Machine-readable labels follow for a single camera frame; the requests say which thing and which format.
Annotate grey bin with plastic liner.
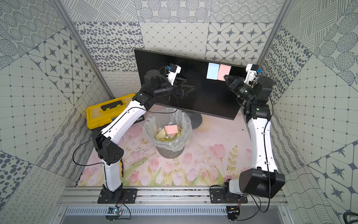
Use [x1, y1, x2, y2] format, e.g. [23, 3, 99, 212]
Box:
[144, 108, 193, 159]

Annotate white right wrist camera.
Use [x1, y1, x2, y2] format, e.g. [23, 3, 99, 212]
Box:
[244, 64, 262, 86]

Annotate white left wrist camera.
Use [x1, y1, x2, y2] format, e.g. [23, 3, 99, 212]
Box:
[167, 63, 181, 85]

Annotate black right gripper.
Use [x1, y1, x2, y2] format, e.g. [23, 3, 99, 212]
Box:
[224, 74, 255, 103]

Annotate light blue sticky note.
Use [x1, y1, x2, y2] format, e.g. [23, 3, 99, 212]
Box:
[207, 63, 220, 80]

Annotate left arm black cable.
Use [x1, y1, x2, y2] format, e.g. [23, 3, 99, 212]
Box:
[72, 67, 180, 167]

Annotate floral pink table mat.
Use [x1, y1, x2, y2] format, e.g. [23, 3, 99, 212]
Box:
[76, 97, 262, 187]

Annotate pink sticky note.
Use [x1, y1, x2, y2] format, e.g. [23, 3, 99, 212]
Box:
[217, 64, 231, 81]
[164, 125, 179, 135]

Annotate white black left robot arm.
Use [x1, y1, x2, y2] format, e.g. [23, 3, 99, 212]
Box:
[92, 70, 195, 198]

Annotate yellow black pliers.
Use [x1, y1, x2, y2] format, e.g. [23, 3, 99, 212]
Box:
[120, 159, 124, 178]

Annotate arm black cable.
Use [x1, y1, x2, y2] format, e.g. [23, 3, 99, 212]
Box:
[209, 95, 275, 222]
[72, 67, 180, 167]

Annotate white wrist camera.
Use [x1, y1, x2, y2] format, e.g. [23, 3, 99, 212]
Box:
[244, 64, 262, 86]
[167, 63, 181, 85]

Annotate aluminium mounting rail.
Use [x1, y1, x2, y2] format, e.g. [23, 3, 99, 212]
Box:
[57, 186, 288, 208]

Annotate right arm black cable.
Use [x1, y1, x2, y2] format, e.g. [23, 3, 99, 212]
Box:
[209, 95, 275, 222]

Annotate yellow black toolbox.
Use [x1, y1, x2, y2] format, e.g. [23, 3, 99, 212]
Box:
[86, 93, 135, 130]

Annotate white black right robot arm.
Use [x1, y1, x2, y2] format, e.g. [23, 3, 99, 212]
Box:
[224, 75, 285, 198]

